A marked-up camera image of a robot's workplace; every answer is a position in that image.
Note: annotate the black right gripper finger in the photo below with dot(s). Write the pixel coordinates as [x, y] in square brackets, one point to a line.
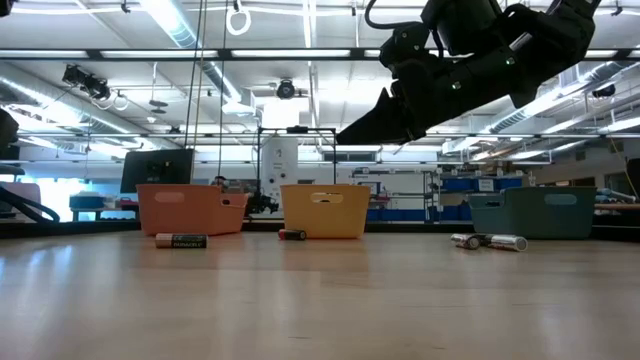
[385, 130]
[387, 105]

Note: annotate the short silver battery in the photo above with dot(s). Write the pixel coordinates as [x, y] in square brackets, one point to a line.
[465, 242]

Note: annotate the small red and black battery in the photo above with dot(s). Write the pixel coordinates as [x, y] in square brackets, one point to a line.
[295, 235]

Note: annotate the silver and black battery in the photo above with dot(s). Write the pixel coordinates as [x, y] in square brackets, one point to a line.
[507, 243]

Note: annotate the copper and black Duracell battery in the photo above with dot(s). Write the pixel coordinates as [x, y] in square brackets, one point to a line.
[182, 241]

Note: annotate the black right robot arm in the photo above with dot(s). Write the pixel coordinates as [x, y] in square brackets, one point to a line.
[550, 35]

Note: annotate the blue bin shelving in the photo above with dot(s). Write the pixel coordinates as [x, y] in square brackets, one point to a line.
[400, 215]

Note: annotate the yellow plastic bin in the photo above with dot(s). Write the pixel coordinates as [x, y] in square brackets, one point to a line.
[325, 217]

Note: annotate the white cabinet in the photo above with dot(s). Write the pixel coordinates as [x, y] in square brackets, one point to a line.
[280, 165]

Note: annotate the small black background robot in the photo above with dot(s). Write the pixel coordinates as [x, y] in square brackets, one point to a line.
[262, 204]

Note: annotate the blue plastic bin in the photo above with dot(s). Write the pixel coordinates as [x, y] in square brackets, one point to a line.
[535, 215]

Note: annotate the black ceiling fixture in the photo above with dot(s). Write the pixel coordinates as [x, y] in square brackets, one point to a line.
[604, 91]

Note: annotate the person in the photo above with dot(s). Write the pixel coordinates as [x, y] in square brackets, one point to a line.
[221, 181]

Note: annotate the wooden workbench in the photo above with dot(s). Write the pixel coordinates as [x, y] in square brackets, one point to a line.
[617, 206]

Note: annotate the orange plastic bin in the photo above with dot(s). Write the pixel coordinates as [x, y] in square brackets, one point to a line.
[185, 210]

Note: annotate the black monitor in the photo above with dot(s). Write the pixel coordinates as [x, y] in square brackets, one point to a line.
[155, 170]

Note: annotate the low bench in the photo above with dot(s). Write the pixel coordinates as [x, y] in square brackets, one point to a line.
[105, 214]

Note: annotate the teal box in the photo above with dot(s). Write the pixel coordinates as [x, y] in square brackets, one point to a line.
[87, 201]

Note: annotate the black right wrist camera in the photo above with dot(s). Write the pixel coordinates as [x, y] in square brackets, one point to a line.
[405, 45]

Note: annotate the black metal frame stand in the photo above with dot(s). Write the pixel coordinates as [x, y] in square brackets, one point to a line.
[297, 129]

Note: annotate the black table frame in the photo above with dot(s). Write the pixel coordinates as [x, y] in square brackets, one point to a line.
[415, 227]

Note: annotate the round black ceiling camera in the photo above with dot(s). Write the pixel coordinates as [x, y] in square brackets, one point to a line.
[286, 89]

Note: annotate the silver ceiling duct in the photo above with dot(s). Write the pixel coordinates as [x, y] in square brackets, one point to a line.
[175, 30]

